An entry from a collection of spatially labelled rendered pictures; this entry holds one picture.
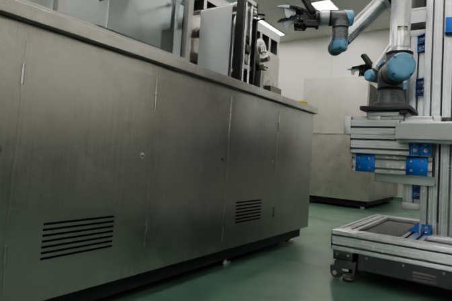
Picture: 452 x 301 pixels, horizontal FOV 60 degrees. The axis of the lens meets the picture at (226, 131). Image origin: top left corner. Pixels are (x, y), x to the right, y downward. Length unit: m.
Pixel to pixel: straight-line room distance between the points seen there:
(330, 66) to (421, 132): 5.60
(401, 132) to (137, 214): 1.15
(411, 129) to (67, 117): 1.36
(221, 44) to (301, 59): 5.28
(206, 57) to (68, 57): 1.31
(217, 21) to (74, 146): 1.45
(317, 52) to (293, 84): 0.74
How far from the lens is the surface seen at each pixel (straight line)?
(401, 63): 1.90
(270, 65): 3.46
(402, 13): 1.99
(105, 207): 1.35
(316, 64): 7.46
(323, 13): 1.95
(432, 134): 1.83
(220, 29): 2.43
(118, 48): 1.34
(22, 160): 1.18
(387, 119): 2.01
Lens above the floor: 0.54
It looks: 3 degrees up
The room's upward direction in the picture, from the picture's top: 4 degrees clockwise
